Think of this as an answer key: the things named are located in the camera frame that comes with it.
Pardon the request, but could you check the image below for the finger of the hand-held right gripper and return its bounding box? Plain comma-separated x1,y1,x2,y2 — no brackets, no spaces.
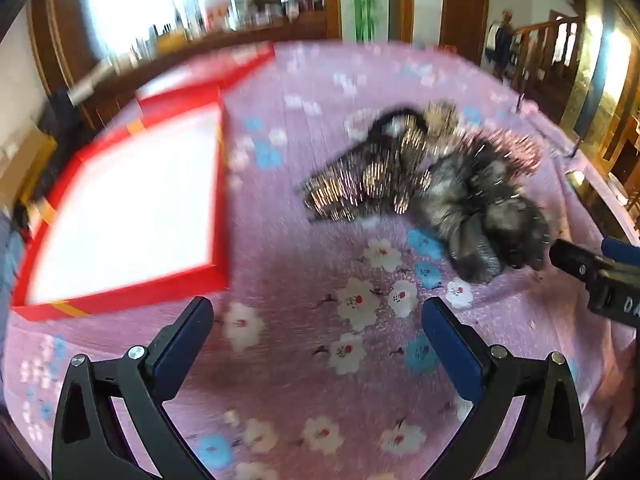
601,237,640,267
550,239,608,286

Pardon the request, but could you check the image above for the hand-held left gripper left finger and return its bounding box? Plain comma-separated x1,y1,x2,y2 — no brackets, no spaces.
51,296,216,480

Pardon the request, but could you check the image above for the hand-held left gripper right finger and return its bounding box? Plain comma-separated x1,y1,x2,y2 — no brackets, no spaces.
421,296,588,480

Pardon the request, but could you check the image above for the grey organza hair bow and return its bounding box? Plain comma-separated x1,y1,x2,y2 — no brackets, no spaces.
425,152,553,281

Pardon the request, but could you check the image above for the red plaid hair bow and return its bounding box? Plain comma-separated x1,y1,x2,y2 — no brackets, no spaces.
470,130,546,176

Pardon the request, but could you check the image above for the red gift box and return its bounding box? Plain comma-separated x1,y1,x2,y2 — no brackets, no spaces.
10,92,233,323

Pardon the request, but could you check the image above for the black rhinestone hair claw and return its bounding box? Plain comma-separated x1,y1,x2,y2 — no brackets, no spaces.
300,105,436,223

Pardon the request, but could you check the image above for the leopard print hair tie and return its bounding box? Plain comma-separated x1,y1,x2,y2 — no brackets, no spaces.
425,100,463,137

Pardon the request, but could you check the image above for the pink floral tablecloth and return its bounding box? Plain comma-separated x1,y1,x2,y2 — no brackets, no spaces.
0,40,636,480

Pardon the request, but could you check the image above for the blue plaid bedding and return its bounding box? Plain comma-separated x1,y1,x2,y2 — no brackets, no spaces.
0,207,27,321

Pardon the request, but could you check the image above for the wooden stair railing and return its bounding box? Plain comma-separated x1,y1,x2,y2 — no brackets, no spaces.
510,10,586,113

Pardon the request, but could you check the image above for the brown wooden door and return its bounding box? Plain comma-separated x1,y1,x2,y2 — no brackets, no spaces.
439,0,492,53

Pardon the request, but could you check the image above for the red box lid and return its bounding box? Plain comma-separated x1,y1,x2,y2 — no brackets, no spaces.
136,42,277,106

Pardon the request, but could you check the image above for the wooden mirror cabinet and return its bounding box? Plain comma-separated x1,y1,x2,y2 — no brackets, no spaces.
27,0,342,128

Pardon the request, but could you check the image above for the bamboo wall poster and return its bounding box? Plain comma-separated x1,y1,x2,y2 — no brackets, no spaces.
351,0,382,43

